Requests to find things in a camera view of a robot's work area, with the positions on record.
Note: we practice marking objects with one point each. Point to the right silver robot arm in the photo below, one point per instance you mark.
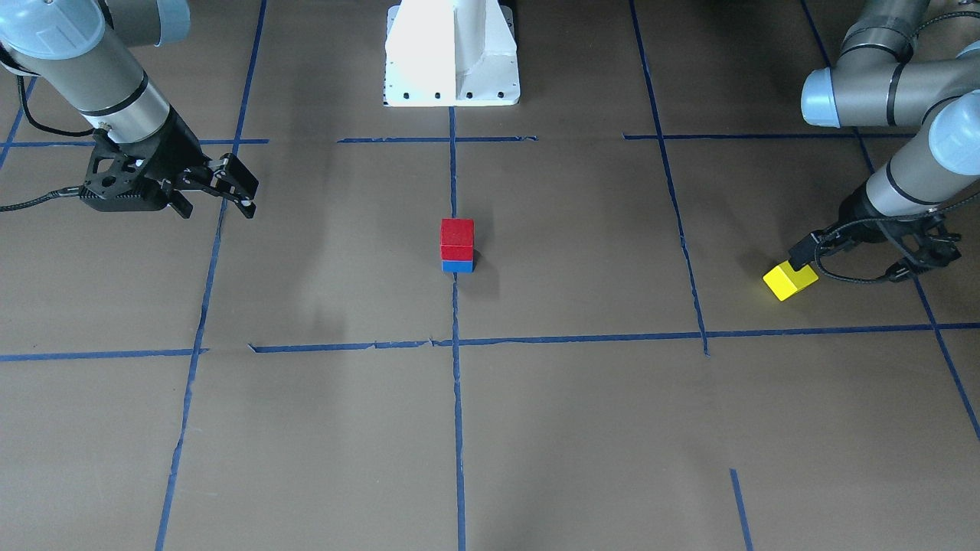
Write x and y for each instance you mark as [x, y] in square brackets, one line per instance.
[84, 50]

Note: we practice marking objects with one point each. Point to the red wooden block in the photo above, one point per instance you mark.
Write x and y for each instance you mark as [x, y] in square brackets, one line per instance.
[457, 239]

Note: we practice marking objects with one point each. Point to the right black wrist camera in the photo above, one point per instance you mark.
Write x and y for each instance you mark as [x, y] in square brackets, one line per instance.
[116, 182]

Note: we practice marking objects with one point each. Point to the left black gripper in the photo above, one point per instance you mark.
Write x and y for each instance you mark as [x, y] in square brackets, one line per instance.
[860, 213]

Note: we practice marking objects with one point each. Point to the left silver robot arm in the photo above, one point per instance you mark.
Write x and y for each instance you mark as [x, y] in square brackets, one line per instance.
[876, 83]

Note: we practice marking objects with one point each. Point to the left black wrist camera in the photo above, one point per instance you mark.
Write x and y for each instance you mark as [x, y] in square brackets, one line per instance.
[925, 245]

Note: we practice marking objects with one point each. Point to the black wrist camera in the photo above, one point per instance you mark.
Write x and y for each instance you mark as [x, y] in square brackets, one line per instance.
[116, 182]
[925, 245]

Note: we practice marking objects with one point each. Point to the blue wooden block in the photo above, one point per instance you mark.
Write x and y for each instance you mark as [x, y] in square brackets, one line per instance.
[458, 266]

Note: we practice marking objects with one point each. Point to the yellow wooden block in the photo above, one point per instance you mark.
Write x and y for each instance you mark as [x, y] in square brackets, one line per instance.
[784, 281]

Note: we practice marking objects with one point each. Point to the white pedestal column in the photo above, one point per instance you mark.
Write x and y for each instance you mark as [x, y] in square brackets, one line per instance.
[451, 53]

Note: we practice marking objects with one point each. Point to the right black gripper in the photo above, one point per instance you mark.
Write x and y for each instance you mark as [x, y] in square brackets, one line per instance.
[181, 150]

